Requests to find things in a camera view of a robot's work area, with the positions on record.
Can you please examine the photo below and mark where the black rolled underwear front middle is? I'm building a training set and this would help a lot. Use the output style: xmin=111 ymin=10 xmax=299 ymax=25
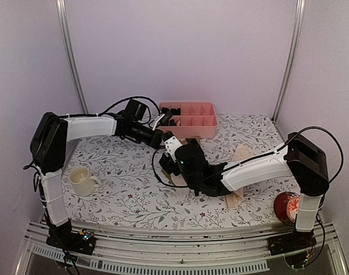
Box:
xmin=169 ymin=119 xmax=177 ymax=127

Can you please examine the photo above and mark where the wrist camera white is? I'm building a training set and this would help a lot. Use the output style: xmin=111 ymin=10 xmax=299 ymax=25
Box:
xmin=152 ymin=112 xmax=172 ymax=130
xmin=162 ymin=131 xmax=183 ymax=160

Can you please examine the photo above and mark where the peach underwear pile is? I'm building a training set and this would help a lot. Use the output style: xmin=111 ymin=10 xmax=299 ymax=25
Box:
xmin=224 ymin=145 xmax=254 ymax=209

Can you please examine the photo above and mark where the aluminium frame post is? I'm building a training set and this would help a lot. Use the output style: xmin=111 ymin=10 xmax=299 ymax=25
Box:
xmin=56 ymin=0 xmax=89 ymax=114
xmin=272 ymin=0 xmax=305 ymax=124

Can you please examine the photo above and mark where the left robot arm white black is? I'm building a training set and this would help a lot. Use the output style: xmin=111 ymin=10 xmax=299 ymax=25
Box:
xmin=24 ymin=97 xmax=163 ymax=255

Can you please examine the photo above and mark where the black rolled underwear back right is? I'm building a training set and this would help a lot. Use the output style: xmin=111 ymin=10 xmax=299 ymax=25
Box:
xmin=172 ymin=108 xmax=181 ymax=116

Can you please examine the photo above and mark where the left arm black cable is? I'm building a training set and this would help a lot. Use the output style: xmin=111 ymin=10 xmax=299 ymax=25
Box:
xmin=96 ymin=96 xmax=161 ymax=127

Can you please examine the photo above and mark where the floral patterned table mat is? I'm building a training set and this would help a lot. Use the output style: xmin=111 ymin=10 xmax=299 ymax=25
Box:
xmin=58 ymin=113 xmax=315 ymax=230

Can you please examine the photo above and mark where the right aluminium frame post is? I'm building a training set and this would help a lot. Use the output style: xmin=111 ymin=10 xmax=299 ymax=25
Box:
xmin=272 ymin=0 xmax=305 ymax=124

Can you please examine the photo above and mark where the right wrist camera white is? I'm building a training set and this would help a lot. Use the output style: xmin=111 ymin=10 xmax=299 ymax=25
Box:
xmin=162 ymin=131 xmax=183 ymax=160

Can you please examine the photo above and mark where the left aluminium frame post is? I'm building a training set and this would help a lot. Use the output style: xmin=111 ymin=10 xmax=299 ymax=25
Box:
xmin=56 ymin=0 xmax=89 ymax=114

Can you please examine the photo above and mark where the black rolled underwear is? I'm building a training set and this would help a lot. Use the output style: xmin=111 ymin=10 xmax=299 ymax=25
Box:
xmin=169 ymin=119 xmax=177 ymax=127
xmin=172 ymin=108 xmax=181 ymax=116

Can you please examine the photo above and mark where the pink compartment organizer box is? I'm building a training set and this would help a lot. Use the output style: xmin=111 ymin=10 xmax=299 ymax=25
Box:
xmin=159 ymin=101 xmax=218 ymax=139

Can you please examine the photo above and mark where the olive beige underwear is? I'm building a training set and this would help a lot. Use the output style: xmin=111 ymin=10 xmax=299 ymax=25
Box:
xmin=161 ymin=169 xmax=188 ymax=188

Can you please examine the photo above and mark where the cream ceramic mug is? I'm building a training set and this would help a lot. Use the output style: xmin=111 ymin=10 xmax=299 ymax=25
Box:
xmin=69 ymin=167 xmax=102 ymax=197

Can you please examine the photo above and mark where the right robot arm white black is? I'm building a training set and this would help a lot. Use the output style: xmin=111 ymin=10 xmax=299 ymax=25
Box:
xmin=159 ymin=131 xmax=330 ymax=255

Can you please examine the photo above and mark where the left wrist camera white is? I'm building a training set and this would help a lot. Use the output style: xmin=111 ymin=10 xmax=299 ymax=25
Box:
xmin=152 ymin=112 xmax=172 ymax=130

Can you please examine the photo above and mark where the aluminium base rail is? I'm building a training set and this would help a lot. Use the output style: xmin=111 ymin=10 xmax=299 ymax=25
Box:
xmin=15 ymin=221 xmax=349 ymax=274

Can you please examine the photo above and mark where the red floral round tin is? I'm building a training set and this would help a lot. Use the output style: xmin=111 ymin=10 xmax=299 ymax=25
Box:
xmin=273 ymin=192 xmax=300 ymax=226

